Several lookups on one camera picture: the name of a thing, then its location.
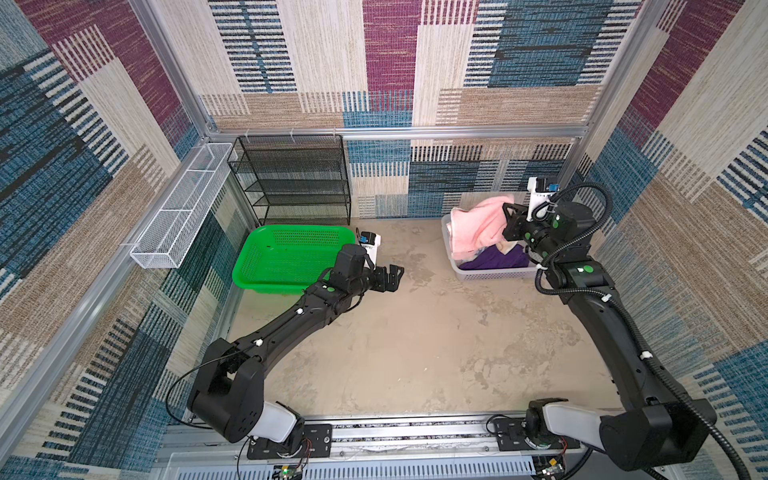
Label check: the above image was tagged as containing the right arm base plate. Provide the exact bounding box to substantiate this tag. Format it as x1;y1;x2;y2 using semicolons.
486;415;582;453

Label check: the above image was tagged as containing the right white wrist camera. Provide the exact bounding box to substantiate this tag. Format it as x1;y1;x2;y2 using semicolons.
527;177;560;221

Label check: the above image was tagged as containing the aluminium front rail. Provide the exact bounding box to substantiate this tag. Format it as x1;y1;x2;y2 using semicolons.
155;410;661;463

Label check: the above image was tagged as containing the white plastic basket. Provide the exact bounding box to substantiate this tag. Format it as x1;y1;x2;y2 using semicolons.
441;214;537;281

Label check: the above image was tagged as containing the pink towel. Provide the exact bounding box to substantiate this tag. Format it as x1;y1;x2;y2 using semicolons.
449;195;515;261

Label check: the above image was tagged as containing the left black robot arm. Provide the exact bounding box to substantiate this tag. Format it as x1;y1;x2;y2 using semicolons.
187;244;405;443

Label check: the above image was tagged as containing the black wire shelf rack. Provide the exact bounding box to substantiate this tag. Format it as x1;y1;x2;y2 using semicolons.
228;135;352;226

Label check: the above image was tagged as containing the purple towel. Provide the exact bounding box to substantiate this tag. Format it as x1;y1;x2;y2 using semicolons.
458;244;530;271

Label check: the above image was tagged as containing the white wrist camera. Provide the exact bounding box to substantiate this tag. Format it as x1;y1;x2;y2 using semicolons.
527;177;560;221
358;231;382;265

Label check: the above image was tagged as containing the green plastic basket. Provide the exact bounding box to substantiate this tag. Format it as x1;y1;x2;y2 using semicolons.
232;225;356;295

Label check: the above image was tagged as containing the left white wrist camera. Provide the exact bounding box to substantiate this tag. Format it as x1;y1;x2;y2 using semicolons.
358;231;382;265

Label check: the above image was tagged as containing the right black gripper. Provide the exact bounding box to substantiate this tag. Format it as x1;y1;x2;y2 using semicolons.
503;201;562;262

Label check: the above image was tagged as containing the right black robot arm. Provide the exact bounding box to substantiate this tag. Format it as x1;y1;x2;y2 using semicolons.
502;202;716;471

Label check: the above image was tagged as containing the white slotted cable duct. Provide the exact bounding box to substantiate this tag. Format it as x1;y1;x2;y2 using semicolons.
175;456;535;480

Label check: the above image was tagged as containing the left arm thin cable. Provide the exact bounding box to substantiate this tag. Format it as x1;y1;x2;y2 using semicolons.
164;293;361;428

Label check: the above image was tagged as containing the white wire wall basket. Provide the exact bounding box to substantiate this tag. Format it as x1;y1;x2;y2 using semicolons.
130;143;234;269

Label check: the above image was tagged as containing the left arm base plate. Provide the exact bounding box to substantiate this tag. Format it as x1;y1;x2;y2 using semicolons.
246;422;333;461

